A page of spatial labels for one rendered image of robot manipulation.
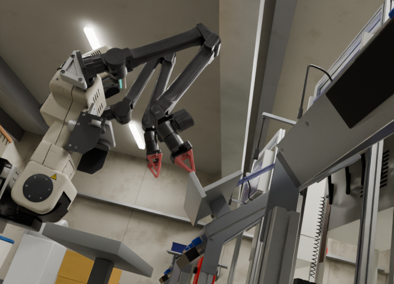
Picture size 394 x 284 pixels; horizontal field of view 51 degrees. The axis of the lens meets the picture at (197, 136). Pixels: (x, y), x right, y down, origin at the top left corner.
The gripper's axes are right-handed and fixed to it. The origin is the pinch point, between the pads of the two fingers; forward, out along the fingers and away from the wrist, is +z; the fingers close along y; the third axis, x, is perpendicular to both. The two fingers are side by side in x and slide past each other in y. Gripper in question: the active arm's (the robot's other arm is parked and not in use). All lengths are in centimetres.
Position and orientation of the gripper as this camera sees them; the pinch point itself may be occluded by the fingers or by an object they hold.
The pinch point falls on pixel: (192, 171)
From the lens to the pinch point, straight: 141.9
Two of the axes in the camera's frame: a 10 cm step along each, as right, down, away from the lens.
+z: 5.3, 8.1, -2.4
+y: -1.5, 3.7, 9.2
